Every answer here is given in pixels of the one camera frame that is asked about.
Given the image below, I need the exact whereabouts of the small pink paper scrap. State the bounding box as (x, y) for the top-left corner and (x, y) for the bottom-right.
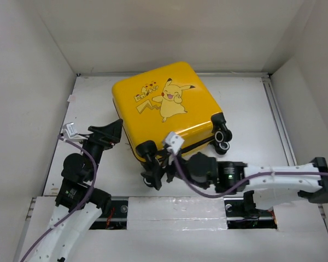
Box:
(67, 94), (76, 103)

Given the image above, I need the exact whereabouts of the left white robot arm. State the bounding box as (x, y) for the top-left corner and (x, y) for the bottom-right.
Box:
(21, 119), (123, 261)

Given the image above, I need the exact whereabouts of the yellow hard-shell suitcase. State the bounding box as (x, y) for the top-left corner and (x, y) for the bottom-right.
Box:
(111, 61), (233, 191)

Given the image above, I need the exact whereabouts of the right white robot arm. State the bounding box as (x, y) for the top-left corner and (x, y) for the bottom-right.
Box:
(151, 152), (328, 215)

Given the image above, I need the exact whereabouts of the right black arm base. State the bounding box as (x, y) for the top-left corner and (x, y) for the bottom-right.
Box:
(224, 191), (277, 229)

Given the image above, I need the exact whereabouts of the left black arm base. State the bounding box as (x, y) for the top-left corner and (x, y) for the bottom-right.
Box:
(90, 198), (128, 230)

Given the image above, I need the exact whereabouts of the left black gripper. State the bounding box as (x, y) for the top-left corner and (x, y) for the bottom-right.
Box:
(77, 118), (123, 180)

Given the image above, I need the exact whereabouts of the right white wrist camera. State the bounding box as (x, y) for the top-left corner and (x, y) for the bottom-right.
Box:
(163, 132), (184, 156)

